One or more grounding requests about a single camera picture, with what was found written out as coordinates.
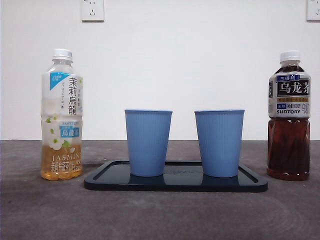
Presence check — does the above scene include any jasmine tea bottle white label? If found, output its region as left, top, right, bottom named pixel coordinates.
left=40, top=48, right=84, bottom=181

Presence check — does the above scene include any dark oolong tea bottle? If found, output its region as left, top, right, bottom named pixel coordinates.
left=266, top=50, right=312, bottom=182

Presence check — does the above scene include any blue ribbed cup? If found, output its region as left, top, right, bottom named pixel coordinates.
left=193, top=108, right=246, bottom=178
left=124, top=108, right=174, bottom=178

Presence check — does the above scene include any dark navy rectangular tray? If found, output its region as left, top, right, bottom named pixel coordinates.
left=83, top=160, right=269, bottom=193

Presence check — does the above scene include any white wall socket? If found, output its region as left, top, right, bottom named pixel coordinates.
left=306, top=0, right=320, bottom=22
left=81, top=0, right=105, bottom=22

